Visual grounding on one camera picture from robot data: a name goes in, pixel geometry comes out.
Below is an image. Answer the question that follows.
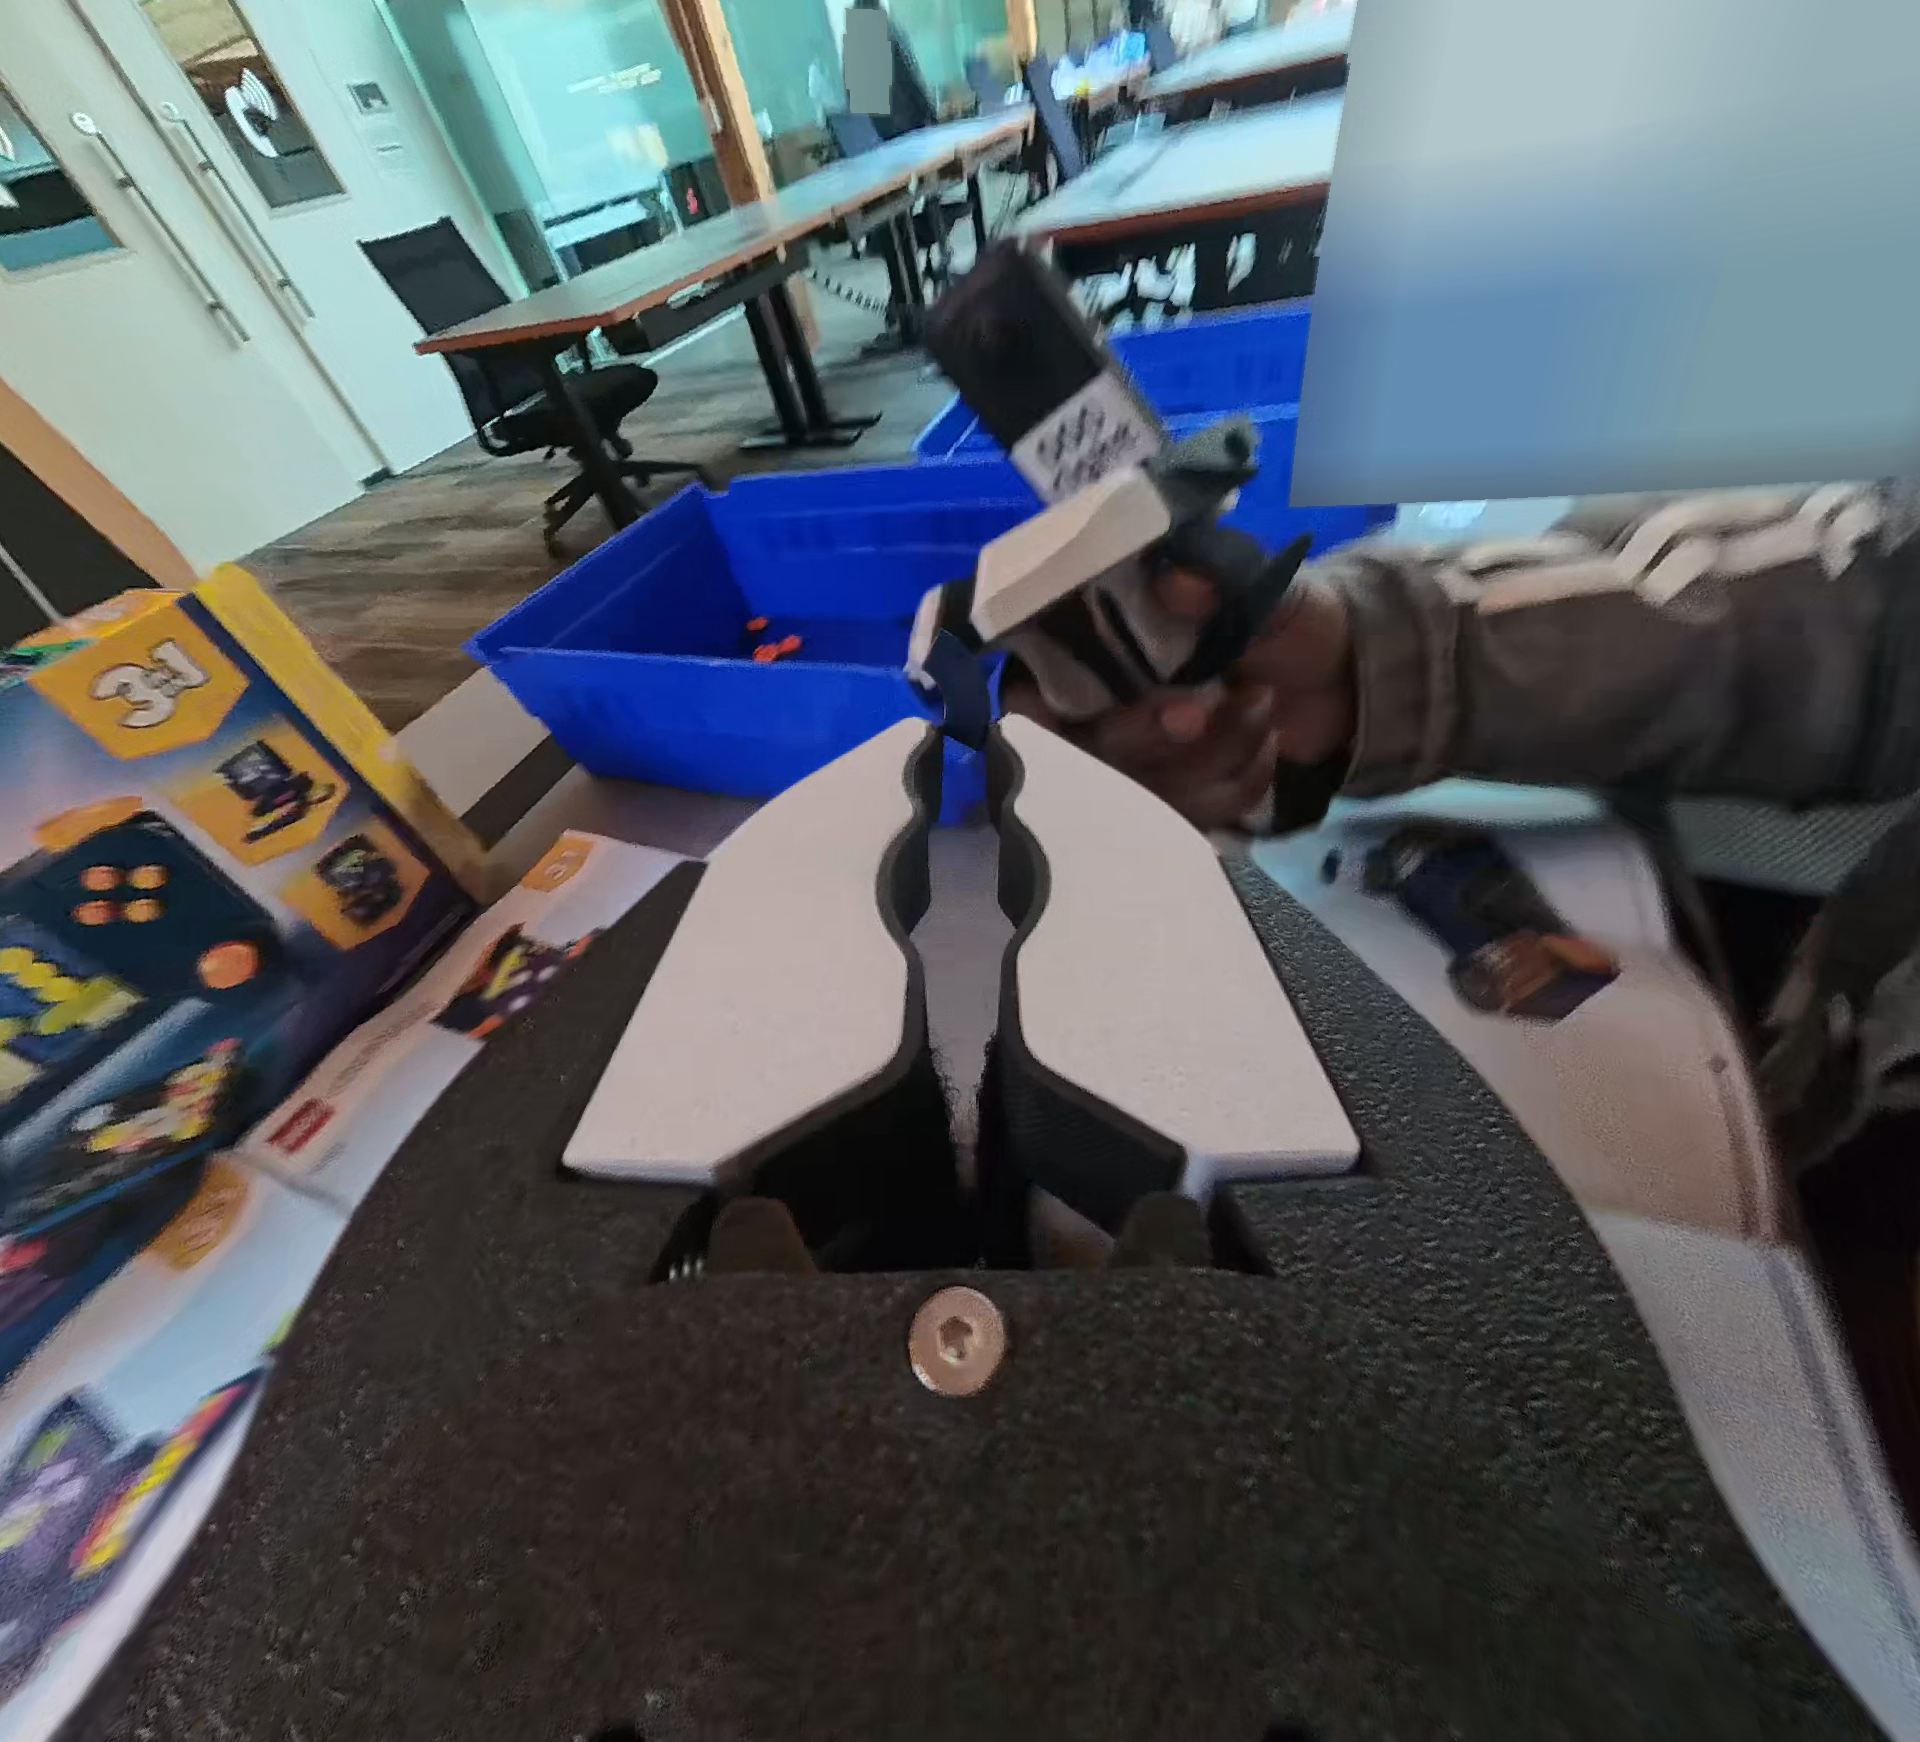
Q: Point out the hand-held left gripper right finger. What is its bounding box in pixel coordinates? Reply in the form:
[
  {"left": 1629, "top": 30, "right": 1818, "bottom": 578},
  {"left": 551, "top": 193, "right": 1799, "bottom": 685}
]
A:
[{"left": 991, "top": 715, "right": 1364, "bottom": 1185}]

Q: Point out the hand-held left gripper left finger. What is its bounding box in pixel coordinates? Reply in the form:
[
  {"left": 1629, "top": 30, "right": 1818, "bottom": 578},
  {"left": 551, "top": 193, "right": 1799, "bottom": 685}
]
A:
[{"left": 563, "top": 719, "right": 942, "bottom": 1188}]

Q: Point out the long dark blue brick piece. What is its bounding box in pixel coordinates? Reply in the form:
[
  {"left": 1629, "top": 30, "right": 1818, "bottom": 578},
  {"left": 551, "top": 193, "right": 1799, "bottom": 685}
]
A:
[{"left": 906, "top": 628, "right": 1002, "bottom": 830}]

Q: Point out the person's right forearm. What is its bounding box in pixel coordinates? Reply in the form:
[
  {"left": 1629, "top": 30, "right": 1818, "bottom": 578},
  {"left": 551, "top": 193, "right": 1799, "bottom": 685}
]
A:
[{"left": 1320, "top": 476, "right": 1920, "bottom": 812}]

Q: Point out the person's right hand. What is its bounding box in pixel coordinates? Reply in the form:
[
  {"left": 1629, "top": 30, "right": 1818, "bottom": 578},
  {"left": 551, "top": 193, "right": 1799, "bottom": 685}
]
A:
[{"left": 1047, "top": 554, "right": 1359, "bottom": 835}]

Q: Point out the blue plastic bin with tag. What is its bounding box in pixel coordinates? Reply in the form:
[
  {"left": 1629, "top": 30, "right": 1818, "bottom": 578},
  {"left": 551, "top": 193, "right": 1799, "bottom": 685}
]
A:
[{"left": 909, "top": 298, "right": 1400, "bottom": 560}]

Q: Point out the grey top table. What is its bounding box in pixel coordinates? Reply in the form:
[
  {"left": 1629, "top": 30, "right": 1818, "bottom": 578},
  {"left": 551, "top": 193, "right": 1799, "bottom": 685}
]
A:
[{"left": 1021, "top": 94, "right": 1348, "bottom": 319}]

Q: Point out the long wooden table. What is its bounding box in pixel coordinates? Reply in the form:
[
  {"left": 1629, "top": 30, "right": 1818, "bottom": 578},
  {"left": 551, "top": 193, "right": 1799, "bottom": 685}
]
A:
[{"left": 414, "top": 103, "right": 1040, "bottom": 493}]

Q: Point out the thin booklet with arcade model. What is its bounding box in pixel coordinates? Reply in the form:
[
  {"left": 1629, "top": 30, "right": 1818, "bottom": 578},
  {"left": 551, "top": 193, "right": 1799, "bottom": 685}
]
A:
[{"left": 237, "top": 830, "right": 696, "bottom": 1209}]

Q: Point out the open thick instruction booklet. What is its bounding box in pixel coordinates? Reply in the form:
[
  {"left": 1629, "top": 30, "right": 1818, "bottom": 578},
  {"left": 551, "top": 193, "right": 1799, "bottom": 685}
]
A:
[{"left": 1239, "top": 780, "right": 1920, "bottom": 1735}]

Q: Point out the yellow and blue toy box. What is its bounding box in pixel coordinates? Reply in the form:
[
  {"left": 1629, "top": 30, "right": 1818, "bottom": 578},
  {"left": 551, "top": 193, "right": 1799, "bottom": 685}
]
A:
[{"left": 0, "top": 560, "right": 485, "bottom": 1382}]

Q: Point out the black office chair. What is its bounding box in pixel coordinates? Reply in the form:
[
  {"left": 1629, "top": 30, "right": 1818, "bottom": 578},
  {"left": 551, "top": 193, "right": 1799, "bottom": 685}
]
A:
[{"left": 361, "top": 215, "right": 664, "bottom": 560}]

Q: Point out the person's dark jacket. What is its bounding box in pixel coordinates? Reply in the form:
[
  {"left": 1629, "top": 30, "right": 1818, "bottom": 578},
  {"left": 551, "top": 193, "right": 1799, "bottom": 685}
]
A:
[{"left": 1746, "top": 812, "right": 1920, "bottom": 1182}]

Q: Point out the thin booklet with blue model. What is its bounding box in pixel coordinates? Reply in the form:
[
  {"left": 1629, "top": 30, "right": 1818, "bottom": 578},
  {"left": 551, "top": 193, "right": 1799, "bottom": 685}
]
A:
[{"left": 0, "top": 1166, "right": 350, "bottom": 1733}]

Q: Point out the white door with window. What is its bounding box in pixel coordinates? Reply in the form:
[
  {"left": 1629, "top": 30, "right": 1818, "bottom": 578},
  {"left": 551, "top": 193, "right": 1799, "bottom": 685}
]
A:
[
  {"left": 0, "top": 0, "right": 252, "bottom": 530},
  {"left": 88, "top": 0, "right": 398, "bottom": 476}
]

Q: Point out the wooden post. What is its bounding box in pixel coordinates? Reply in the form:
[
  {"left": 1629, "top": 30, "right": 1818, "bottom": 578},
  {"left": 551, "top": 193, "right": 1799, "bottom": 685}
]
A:
[{"left": 606, "top": 0, "right": 824, "bottom": 351}]

